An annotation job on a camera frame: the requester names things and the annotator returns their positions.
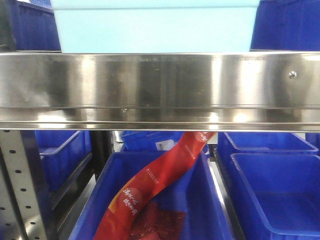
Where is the light blue plastic bin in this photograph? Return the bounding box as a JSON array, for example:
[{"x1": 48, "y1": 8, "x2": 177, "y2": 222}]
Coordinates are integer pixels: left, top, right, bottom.
[{"x1": 51, "y1": 0, "x2": 259, "y2": 53}]

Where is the dark blue bin left shelf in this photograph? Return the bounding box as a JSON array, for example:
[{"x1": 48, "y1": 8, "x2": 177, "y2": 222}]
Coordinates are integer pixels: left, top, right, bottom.
[{"x1": 34, "y1": 130, "x2": 92, "y2": 192}]

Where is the dark blue bin rear centre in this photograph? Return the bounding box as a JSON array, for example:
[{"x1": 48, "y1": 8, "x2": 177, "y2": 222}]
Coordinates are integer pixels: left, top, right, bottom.
[{"x1": 119, "y1": 130, "x2": 210, "y2": 155}]

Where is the dark blue bin behind right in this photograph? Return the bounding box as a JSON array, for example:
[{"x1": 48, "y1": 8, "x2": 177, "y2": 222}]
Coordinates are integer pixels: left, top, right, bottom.
[{"x1": 217, "y1": 132, "x2": 319, "y2": 160}]

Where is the dark blue bin with package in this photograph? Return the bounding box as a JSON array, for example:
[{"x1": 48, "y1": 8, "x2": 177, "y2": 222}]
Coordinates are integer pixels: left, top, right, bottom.
[{"x1": 69, "y1": 151, "x2": 233, "y2": 240}]

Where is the red snack package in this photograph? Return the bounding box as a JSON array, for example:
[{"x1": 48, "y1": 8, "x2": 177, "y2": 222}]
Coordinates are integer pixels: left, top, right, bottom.
[{"x1": 93, "y1": 131, "x2": 216, "y2": 240}]

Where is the dark blue bin front right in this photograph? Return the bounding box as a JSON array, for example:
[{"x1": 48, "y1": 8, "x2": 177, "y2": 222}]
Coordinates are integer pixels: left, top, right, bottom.
[{"x1": 230, "y1": 153, "x2": 320, "y2": 240}]

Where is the dark blue bin top right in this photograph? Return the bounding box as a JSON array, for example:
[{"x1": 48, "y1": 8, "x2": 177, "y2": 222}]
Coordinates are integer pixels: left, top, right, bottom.
[{"x1": 250, "y1": 0, "x2": 320, "y2": 52}]

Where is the dark blue bin top left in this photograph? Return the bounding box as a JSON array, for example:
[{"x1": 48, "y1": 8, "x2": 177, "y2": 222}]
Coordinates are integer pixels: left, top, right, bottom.
[{"x1": 6, "y1": 0, "x2": 61, "y2": 51}]

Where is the perforated steel shelf post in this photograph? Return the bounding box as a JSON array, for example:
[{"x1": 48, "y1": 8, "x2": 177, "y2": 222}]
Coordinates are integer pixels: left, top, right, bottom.
[{"x1": 0, "y1": 129, "x2": 59, "y2": 240}]

